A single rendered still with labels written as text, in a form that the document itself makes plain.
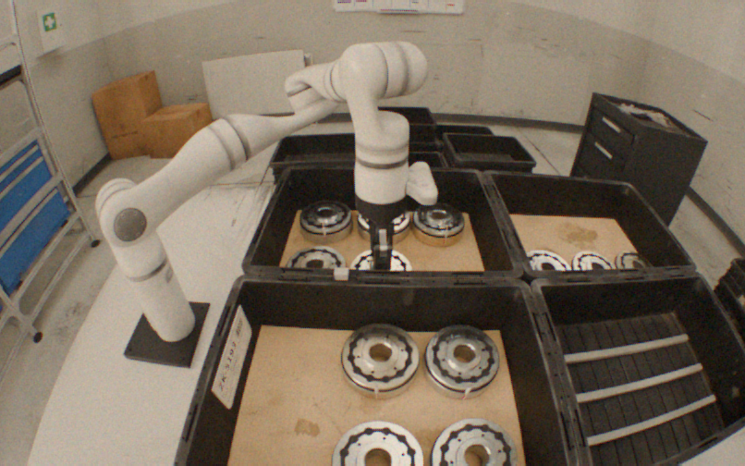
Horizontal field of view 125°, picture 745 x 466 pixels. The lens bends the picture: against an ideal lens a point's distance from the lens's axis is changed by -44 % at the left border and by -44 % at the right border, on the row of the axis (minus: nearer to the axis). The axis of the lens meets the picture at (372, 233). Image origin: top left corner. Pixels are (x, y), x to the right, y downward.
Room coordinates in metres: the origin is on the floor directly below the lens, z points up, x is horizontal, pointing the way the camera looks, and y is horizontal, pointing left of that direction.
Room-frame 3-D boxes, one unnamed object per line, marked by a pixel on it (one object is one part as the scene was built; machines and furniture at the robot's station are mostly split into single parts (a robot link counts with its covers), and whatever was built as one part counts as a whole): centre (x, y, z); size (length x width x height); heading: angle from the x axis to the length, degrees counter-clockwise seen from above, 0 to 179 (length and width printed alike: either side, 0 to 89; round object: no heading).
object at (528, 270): (0.44, -0.42, 0.92); 0.40 x 0.30 x 0.02; 88
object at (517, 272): (0.45, -0.02, 0.92); 0.40 x 0.30 x 0.02; 88
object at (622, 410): (0.14, -0.41, 0.87); 0.40 x 0.30 x 0.11; 88
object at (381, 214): (0.41, -0.01, 0.95); 0.08 x 0.08 x 0.09
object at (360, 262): (0.38, -0.01, 0.86); 0.10 x 0.10 x 0.01
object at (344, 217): (0.53, 0.09, 0.86); 0.10 x 0.10 x 0.01
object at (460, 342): (0.22, -0.12, 0.86); 0.05 x 0.05 x 0.01
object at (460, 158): (1.43, -0.55, 0.37); 0.40 x 0.30 x 0.45; 92
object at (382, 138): (0.41, 0.00, 1.12); 0.09 x 0.07 x 0.15; 118
